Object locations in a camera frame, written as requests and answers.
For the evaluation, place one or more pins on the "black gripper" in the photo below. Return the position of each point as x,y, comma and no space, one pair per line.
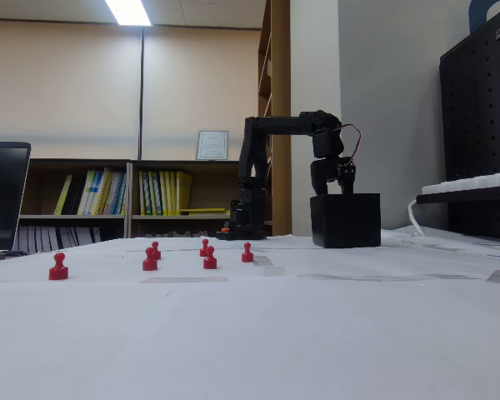
324,174

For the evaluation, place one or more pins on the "red pawn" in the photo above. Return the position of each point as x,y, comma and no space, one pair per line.
156,246
58,271
203,243
150,263
246,256
209,262

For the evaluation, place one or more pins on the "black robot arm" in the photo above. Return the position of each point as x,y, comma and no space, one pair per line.
254,166

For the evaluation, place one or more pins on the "black square bin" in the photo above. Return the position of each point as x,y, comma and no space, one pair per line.
346,221

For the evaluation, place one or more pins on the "tall wooden bookshelf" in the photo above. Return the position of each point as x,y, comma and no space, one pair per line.
280,83

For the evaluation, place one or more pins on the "framed white certificate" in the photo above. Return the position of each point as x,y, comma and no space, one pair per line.
212,146

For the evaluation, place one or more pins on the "flat yellow folder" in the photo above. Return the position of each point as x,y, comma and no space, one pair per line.
202,210

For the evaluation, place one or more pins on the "white power strip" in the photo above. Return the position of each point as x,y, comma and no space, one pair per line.
475,182

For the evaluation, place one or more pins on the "black pegboard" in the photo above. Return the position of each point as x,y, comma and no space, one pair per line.
475,125

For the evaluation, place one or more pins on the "white paper table covering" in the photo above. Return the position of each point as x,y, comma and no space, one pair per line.
250,333

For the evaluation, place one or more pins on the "low wooden bookshelf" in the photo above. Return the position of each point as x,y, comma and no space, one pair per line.
158,165
79,163

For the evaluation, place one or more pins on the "dark blue rounded object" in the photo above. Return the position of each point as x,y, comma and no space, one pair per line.
478,14

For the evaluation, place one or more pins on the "ceiling light panel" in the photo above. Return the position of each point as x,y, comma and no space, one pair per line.
128,12

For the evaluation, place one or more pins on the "slanted yellow book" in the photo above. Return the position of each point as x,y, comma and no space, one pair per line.
63,195

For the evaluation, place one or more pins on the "black laptop screen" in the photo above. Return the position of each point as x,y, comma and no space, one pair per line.
0,196

